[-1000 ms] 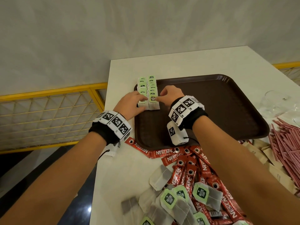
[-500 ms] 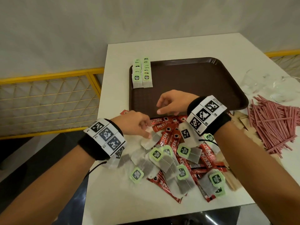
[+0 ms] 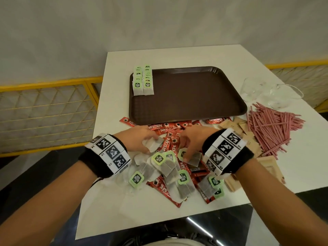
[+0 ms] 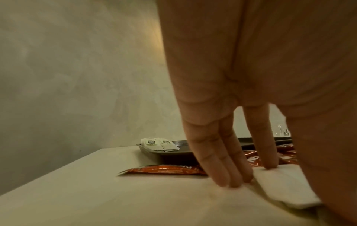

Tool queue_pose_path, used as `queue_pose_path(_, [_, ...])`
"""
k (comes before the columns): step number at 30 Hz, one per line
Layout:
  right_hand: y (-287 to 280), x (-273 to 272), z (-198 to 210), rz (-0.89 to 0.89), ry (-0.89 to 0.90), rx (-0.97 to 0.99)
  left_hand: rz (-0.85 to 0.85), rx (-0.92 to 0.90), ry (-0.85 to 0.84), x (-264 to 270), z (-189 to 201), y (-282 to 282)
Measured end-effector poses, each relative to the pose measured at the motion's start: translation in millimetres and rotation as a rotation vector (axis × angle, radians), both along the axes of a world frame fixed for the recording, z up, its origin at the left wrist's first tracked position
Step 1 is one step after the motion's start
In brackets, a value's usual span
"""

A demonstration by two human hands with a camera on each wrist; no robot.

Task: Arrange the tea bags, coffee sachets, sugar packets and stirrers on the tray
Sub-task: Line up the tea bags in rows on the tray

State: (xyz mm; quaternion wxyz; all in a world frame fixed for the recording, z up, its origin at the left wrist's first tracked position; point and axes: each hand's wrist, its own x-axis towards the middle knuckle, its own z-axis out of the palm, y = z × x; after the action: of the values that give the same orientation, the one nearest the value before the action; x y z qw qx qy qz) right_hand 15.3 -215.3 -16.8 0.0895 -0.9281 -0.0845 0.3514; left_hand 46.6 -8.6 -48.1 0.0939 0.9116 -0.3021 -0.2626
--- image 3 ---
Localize pile of red Nescafe sachets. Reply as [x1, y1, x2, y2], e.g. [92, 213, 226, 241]
[119, 116, 232, 208]

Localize neat rows of tea bags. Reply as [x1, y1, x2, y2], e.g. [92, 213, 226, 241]
[132, 65, 155, 96]

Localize green tag tea bag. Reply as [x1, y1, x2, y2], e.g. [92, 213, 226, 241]
[177, 148, 203, 167]
[142, 136, 164, 153]

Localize person's right hand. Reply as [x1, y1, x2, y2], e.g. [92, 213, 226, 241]
[179, 125, 219, 164]

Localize right wristband with marker tiles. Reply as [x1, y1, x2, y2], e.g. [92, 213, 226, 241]
[202, 128, 255, 176]

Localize brown plastic tray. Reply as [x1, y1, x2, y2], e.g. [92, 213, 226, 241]
[129, 66, 248, 126]

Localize left wristband with marker tiles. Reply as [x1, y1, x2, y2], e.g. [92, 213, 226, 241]
[78, 133, 132, 178]

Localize person's right forearm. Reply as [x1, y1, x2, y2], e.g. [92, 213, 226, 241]
[234, 159, 328, 246]

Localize pile of brown sugar packets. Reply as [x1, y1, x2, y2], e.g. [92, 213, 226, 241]
[218, 116, 286, 192]

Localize pile of tea bags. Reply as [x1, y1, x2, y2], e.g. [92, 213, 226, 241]
[117, 137, 226, 203]

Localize pile of pink stirrer sticks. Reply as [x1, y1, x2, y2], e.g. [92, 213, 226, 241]
[246, 101, 305, 160]

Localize wristband with marker tiles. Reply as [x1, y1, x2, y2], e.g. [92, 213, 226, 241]
[78, 133, 132, 178]
[202, 128, 255, 176]

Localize person's left hand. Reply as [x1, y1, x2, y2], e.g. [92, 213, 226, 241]
[112, 125, 160, 154]

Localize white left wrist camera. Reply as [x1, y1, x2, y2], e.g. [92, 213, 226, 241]
[115, 165, 134, 188]

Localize clear glass cups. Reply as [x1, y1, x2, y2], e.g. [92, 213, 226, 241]
[241, 77, 305, 110]

